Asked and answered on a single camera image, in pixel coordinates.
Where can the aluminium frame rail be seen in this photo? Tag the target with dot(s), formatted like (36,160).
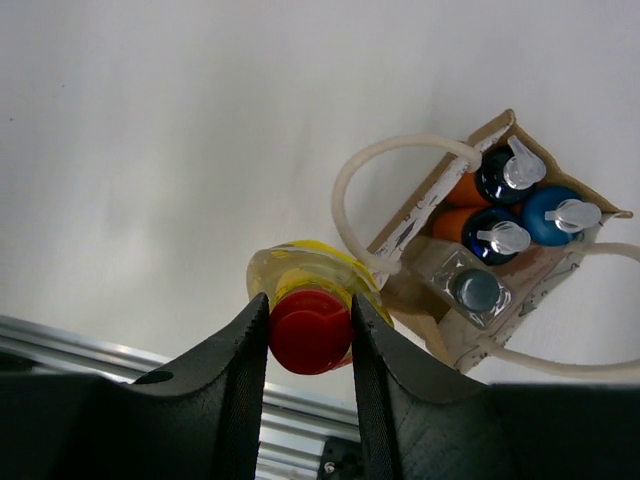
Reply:
(298,428)

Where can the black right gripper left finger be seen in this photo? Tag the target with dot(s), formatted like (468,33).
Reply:
(195,417)

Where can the orange pump bottle navy top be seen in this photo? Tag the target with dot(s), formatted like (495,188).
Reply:
(507,176)

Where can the brown canvas tote bag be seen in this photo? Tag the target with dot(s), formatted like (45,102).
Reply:
(531,275)

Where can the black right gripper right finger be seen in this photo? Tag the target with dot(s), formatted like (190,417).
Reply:
(420,419)

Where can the orange pump bottle blue top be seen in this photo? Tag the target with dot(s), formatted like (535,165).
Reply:
(555,215)

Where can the yellow dish soap bottle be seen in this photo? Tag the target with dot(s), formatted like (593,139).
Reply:
(310,287)

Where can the clear square bottle grey cap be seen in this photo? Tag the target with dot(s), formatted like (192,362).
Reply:
(459,278)

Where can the orange pump bottle dark top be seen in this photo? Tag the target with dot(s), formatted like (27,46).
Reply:
(493,234)

